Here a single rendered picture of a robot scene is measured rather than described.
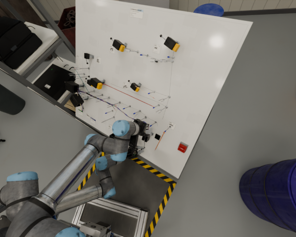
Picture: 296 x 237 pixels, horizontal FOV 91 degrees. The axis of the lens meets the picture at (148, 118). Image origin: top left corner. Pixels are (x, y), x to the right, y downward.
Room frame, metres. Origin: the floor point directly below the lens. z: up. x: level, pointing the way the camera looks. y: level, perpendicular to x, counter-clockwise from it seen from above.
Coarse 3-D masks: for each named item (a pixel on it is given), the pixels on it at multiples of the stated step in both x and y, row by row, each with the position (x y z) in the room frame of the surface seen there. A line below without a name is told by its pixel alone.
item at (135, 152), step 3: (135, 147) 0.32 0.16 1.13; (129, 150) 0.30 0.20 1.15; (132, 150) 0.29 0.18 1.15; (135, 150) 0.29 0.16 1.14; (129, 153) 0.29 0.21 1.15; (132, 153) 0.28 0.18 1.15; (135, 153) 0.28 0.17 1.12; (126, 156) 0.27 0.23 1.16; (129, 156) 0.27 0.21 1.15; (132, 156) 0.26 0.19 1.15; (138, 156) 0.25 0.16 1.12
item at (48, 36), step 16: (0, 0) 1.72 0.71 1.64; (32, 0) 1.28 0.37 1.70; (16, 16) 1.72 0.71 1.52; (48, 16) 1.29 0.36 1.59; (48, 32) 1.39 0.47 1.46; (48, 48) 1.22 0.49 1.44; (0, 64) 1.01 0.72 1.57; (32, 64) 1.11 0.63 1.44; (64, 64) 1.54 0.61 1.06; (16, 80) 1.45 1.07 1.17; (48, 96) 1.02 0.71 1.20; (64, 96) 1.10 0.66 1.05
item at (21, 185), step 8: (8, 176) 0.31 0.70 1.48; (16, 176) 0.30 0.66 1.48; (24, 176) 0.29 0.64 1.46; (32, 176) 0.28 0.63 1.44; (8, 184) 0.27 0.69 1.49; (16, 184) 0.26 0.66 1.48; (24, 184) 0.25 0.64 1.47; (32, 184) 0.25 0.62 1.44; (0, 192) 0.26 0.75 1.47; (8, 192) 0.24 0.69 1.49; (16, 192) 0.22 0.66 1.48; (24, 192) 0.21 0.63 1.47; (32, 192) 0.21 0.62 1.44; (0, 200) 0.23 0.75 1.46; (8, 200) 0.20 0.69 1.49; (16, 200) 0.19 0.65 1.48; (24, 200) 0.18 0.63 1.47; (0, 208) 0.21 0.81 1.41
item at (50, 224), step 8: (48, 216) 0.06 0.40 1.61; (32, 224) 0.05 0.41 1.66; (40, 224) 0.05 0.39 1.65; (48, 224) 0.04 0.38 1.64; (56, 224) 0.03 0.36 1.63; (64, 224) 0.02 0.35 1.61; (24, 232) 0.04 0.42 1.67; (32, 232) 0.03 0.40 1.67; (40, 232) 0.03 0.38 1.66; (48, 232) 0.02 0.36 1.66; (56, 232) 0.01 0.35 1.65; (64, 232) 0.00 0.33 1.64; (72, 232) 0.00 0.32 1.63; (80, 232) -0.01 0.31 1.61
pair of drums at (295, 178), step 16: (288, 160) -0.15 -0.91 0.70; (256, 176) -0.20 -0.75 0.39; (272, 176) -0.21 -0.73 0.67; (288, 176) -0.22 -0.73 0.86; (240, 192) -0.33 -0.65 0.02; (256, 192) -0.31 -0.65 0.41; (272, 192) -0.30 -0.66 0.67; (288, 192) -0.30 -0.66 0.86; (256, 208) -0.46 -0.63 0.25; (272, 208) -0.42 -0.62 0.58; (288, 208) -0.39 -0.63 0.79; (288, 224) -0.52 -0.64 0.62
